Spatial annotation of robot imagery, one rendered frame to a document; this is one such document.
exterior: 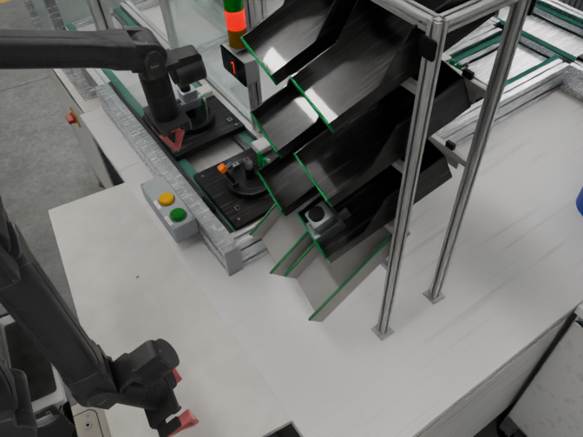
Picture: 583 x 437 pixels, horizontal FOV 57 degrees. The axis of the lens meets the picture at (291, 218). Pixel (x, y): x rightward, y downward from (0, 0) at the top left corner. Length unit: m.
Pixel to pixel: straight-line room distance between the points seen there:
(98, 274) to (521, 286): 1.10
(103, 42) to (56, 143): 2.46
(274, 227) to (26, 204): 2.04
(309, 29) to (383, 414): 0.80
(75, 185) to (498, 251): 2.28
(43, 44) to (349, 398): 0.92
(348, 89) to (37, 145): 2.82
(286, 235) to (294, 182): 0.18
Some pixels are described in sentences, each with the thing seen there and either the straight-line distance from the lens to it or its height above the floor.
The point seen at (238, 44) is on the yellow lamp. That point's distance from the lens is 1.45.
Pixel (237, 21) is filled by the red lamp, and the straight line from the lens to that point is 1.42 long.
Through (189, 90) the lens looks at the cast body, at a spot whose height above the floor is 1.09.
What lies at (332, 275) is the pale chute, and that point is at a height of 1.05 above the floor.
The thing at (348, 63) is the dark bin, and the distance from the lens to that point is 0.86.
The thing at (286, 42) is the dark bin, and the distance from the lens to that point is 0.94.
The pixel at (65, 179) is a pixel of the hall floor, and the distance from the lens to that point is 3.18.
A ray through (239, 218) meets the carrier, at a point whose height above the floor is 0.97.
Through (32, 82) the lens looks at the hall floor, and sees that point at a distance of 4.05.
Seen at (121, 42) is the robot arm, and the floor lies 1.53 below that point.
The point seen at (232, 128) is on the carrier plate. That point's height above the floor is 0.97.
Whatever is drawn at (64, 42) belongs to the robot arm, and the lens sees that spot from 1.00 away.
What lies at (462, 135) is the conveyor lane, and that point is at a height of 0.90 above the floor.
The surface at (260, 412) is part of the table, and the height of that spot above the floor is 0.86.
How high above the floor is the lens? 2.01
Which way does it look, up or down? 49 degrees down
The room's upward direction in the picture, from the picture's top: 3 degrees counter-clockwise
